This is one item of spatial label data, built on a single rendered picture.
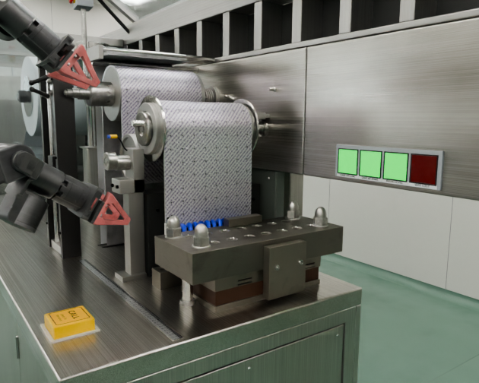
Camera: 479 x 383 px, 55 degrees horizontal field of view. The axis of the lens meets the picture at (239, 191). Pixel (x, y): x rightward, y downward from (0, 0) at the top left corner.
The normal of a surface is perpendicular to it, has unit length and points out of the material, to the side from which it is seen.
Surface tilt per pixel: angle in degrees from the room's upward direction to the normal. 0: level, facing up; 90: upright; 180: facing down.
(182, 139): 90
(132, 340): 0
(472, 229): 90
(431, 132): 90
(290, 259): 90
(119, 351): 0
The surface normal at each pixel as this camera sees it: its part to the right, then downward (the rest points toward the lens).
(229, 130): 0.58, 0.13
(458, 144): -0.81, 0.08
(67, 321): 0.01, -0.99
